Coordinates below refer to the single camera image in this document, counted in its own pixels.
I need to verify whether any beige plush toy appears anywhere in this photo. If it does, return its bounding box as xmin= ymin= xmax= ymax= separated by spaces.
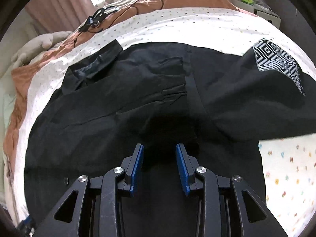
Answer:
xmin=11 ymin=31 xmax=72 ymax=65

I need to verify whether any orange quilt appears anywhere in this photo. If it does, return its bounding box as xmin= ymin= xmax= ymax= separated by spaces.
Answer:
xmin=4 ymin=0 xmax=247 ymax=178

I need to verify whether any white bedside table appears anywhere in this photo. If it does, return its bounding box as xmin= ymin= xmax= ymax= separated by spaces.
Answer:
xmin=234 ymin=0 xmax=282 ymax=28

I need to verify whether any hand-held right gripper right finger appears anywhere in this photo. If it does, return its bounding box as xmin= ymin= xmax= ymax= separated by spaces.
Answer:
xmin=175 ymin=143 xmax=289 ymax=237

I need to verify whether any pink curtain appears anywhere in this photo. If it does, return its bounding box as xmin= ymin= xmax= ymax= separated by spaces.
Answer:
xmin=25 ymin=0 xmax=99 ymax=34

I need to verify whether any pale green sheet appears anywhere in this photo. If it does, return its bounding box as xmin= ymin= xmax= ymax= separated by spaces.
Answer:
xmin=0 ymin=86 xmax=18 ymax=131

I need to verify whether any white flower print bedsheet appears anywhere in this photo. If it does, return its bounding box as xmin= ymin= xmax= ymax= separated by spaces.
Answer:
xmin=5 ymin=7 xmax=316 ymax=228

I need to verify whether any thin black cable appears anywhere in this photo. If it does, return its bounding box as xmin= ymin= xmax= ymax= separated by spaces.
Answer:
xmin=73 ymin=0 xmax=165 ymax=43

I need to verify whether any black shirt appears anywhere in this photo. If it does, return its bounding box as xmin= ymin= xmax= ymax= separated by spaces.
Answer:
xmin=23 ymin=38 xmax=316 ymax=237

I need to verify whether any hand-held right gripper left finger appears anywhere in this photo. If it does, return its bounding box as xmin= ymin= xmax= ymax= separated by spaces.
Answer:
xmin=36 ymin=143 xmax=145 ymax=237

